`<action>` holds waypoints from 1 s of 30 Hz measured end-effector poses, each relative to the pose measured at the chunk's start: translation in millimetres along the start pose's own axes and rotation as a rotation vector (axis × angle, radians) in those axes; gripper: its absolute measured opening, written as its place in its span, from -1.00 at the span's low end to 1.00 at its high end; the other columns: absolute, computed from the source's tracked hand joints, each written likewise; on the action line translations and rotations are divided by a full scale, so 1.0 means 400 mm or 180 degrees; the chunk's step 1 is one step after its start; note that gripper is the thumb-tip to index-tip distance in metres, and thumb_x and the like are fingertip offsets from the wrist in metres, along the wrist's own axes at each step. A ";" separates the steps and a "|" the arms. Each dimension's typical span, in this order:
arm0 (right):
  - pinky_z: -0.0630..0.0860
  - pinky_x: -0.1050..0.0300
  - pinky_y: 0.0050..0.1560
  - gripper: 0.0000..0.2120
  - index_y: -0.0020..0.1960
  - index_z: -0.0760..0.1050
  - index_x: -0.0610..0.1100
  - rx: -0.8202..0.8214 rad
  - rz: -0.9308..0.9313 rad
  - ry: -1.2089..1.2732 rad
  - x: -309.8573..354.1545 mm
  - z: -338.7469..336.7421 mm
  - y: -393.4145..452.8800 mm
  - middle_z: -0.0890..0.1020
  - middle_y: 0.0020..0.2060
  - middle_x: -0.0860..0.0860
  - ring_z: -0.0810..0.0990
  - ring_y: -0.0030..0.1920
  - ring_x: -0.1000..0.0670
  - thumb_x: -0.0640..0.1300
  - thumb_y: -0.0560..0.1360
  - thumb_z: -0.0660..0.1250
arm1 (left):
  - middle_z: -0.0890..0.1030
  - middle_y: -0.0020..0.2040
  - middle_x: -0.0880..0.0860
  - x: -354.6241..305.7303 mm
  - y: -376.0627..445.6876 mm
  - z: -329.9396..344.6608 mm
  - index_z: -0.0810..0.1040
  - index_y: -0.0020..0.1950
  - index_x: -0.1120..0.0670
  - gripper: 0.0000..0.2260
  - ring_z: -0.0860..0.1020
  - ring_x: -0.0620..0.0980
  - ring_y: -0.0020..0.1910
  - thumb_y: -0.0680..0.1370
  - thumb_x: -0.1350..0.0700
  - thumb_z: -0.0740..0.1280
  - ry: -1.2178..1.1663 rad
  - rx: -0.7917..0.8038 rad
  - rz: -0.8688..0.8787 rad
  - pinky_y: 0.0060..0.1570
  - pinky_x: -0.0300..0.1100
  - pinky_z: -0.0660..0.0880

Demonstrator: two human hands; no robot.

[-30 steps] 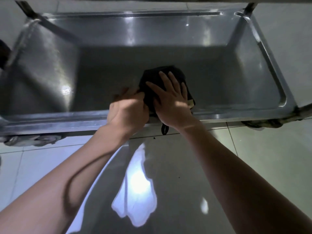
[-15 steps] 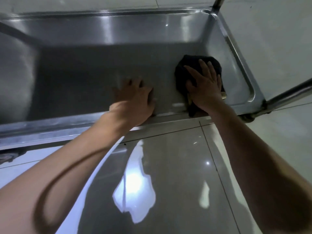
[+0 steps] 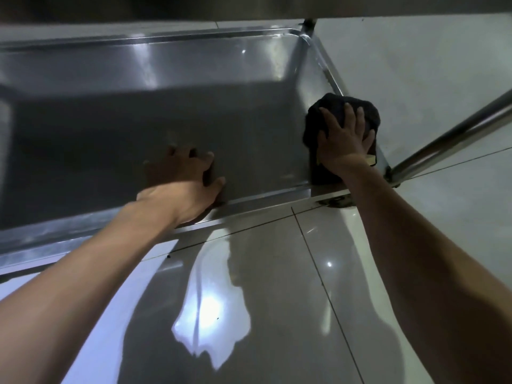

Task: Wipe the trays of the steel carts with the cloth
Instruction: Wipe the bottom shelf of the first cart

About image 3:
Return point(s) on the person's left hand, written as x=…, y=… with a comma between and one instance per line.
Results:
x=184, y=191

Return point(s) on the person's right hand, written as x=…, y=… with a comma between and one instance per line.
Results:
x=344, y=147

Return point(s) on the grey and yellow cleaning cloth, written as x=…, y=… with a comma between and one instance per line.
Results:
x=336, y=103

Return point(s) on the person's right forearm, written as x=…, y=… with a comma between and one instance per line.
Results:
x=432, y=283

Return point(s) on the person's left forearm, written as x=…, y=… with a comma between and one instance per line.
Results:
x=72, y=299

